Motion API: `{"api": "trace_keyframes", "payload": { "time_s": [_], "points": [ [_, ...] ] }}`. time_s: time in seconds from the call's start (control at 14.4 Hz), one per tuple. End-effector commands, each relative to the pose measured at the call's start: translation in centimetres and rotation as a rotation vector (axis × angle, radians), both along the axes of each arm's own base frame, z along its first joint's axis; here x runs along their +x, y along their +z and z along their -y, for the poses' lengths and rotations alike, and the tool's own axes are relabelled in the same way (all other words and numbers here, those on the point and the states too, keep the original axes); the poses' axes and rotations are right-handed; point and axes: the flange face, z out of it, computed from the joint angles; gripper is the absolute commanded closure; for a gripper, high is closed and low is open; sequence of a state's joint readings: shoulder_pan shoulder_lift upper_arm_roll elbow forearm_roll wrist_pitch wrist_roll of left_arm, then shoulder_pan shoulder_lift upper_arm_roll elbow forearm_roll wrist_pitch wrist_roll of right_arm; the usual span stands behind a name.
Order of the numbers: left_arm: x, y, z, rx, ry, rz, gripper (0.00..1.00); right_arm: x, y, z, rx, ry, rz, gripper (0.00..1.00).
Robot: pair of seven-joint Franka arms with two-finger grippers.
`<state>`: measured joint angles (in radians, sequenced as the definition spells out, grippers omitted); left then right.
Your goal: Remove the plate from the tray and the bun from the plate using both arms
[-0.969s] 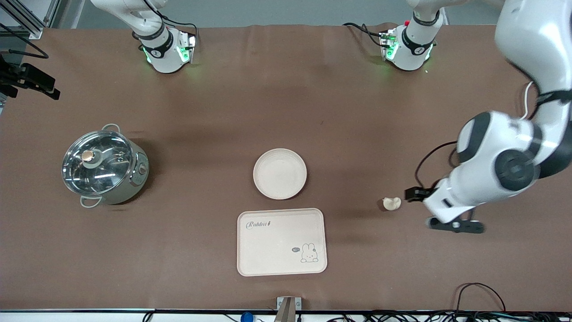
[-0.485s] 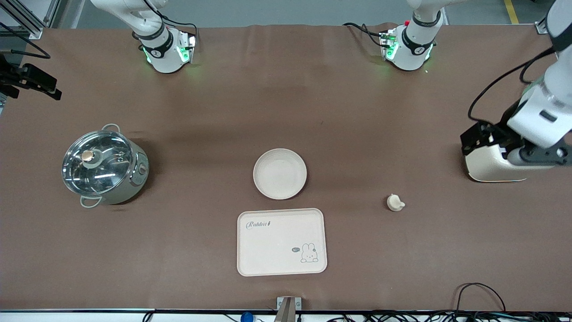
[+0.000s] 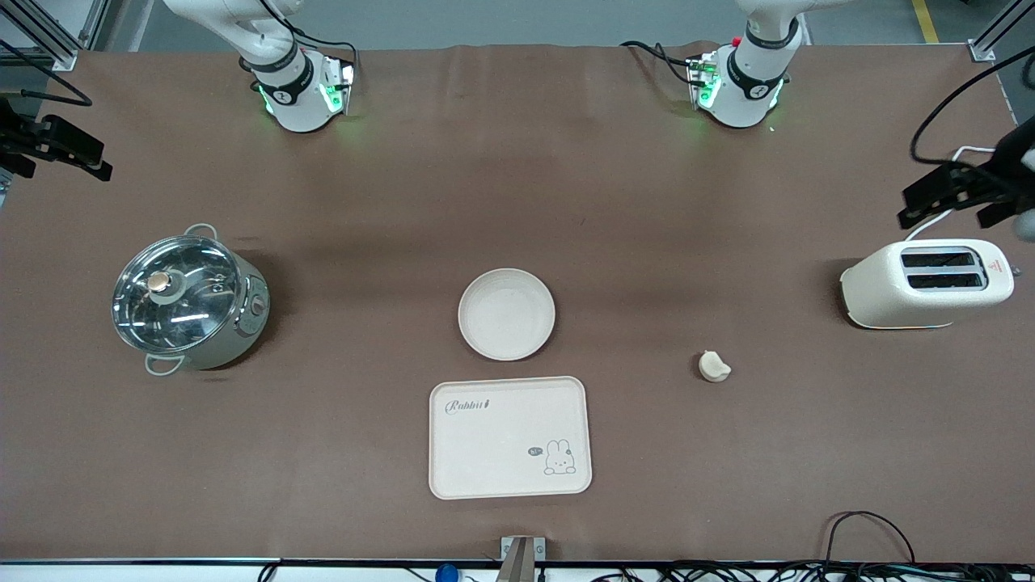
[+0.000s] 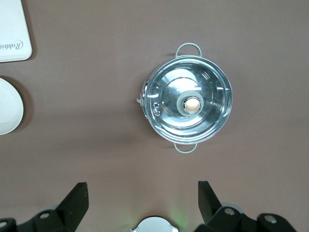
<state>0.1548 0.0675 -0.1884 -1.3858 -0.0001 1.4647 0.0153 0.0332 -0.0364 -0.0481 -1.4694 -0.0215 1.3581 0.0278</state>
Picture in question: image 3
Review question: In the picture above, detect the round beige plate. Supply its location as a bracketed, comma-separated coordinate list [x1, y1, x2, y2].
[458, 268, 557, 362]

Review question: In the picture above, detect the cream two-slot toaster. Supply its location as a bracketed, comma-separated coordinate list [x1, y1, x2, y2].
[839, 238, 1016, 331]

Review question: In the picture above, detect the glass pot lid with knob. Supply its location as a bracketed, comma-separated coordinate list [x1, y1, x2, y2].
[112, 234, 242, 355]

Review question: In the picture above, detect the brown table cover mat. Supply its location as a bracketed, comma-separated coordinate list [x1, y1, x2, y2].
[0, 42, 1035, 564]

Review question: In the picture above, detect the beige rabbit print tray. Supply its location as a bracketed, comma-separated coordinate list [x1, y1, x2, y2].
[428, 376, 593, 500]

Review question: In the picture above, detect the white toaster power cable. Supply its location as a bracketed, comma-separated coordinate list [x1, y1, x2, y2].
[904, 145, 1035, 242]

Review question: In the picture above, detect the aluminium frame profile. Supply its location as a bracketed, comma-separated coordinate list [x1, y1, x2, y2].
[0, 0, 110, 71]
[969, 0, 1035, 63]

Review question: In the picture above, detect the steel cooking pot with handles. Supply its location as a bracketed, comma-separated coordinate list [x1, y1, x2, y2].
[112, 223, 272, 377]

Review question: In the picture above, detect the black arm base cable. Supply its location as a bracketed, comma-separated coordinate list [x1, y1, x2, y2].
[621, 40, 696, 86]

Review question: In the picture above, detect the black looped cable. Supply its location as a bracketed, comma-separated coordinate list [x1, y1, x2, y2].
[825, 511, 917, 567]

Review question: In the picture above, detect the black cable bundle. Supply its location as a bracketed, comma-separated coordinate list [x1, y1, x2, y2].
[590, 560, 1035, 582]

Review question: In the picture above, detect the metal mount bracket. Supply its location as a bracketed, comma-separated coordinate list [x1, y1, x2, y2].
[500, 536, 547, 582]

